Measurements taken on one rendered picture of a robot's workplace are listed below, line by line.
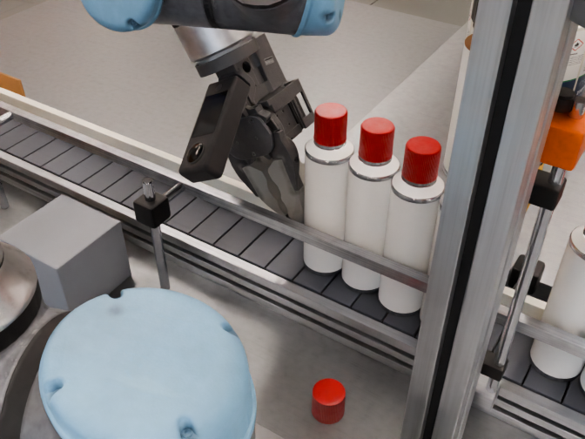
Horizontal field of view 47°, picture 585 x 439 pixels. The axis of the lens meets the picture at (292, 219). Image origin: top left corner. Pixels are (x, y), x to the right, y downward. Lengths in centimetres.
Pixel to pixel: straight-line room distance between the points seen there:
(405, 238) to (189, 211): 32
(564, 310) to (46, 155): 72
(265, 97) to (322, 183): 12
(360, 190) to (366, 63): 70
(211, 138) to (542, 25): 40
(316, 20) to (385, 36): 90
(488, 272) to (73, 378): 26
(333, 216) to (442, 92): 49
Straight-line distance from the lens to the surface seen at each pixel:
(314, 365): 76
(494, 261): 45
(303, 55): 137
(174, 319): 41
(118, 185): 94
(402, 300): 73
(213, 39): 70
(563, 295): 65
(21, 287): 44
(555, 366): 71
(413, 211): 64
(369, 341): 75
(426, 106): 111
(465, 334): 51
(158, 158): 93
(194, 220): 86
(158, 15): 60
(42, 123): 95
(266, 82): 75
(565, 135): 47
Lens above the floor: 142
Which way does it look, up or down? 39 degrees down
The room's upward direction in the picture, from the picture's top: straight up
